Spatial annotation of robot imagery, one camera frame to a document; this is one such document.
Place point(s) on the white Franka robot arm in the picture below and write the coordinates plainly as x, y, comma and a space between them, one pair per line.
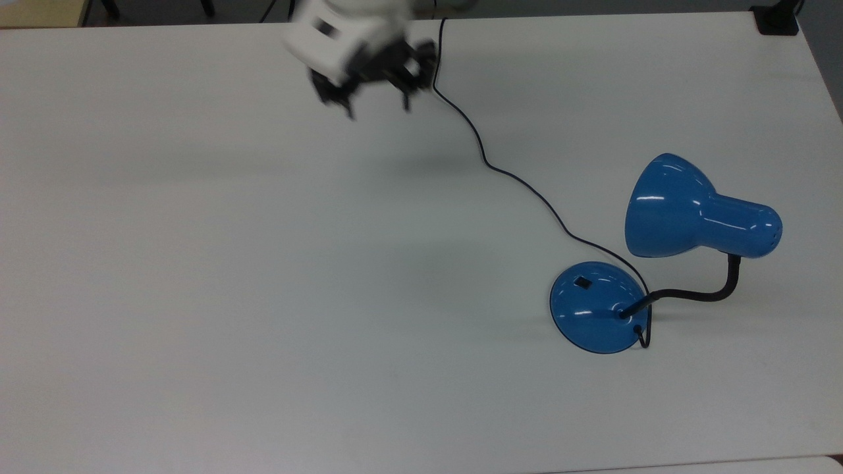
336, 33

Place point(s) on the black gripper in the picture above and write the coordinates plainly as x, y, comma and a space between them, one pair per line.
388, 66

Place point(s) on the white adjacent table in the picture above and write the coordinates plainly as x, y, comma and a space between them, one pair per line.
724, 466

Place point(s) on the light wooden table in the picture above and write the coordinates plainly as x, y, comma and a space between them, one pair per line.
39, 12

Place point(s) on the black chair leg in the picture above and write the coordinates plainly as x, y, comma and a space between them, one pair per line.
110, 8
207, 8

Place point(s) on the black clamp block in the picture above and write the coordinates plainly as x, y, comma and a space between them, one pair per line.
777, 18

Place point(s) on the blue desk lamp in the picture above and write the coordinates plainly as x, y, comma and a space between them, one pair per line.
678, 207

